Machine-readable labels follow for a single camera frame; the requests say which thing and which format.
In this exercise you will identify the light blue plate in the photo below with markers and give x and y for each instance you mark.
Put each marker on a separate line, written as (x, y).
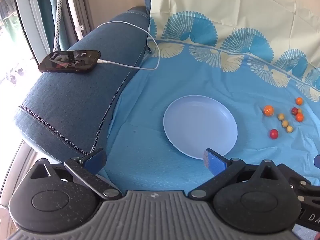
(197, 125)

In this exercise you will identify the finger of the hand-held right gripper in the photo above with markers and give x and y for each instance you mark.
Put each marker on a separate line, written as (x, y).
(303, 183)
(317, 160)

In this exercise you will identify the plastic-wrapped orange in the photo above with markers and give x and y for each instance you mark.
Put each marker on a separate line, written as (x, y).
(268, 110)

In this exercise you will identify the black smartphone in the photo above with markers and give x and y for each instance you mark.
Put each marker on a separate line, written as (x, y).
(70, 61)

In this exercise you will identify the dotted grey pole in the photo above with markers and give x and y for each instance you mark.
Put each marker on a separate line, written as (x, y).
(58, 20)

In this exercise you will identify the blue fan-print sheet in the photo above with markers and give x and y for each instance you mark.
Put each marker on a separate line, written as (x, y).
(200, 80)

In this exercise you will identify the sliding door frame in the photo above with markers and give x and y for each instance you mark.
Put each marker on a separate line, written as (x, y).
(27, 17)

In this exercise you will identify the red cherry tomato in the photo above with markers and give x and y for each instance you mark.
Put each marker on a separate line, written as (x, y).
(274, 134)
(294, 110)

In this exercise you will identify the white pole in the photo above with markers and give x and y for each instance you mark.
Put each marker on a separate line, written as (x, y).
(73, 7)

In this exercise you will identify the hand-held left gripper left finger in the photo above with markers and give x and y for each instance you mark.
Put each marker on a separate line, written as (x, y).
(96, 158)

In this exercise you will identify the small orange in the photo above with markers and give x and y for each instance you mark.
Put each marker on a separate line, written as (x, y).
(299, 101)
(299, 117)

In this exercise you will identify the blue denim sofa armrest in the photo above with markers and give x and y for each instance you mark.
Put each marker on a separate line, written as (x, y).
(75, 105)

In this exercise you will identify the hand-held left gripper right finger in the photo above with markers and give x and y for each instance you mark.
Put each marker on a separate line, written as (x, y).
(214, 162)

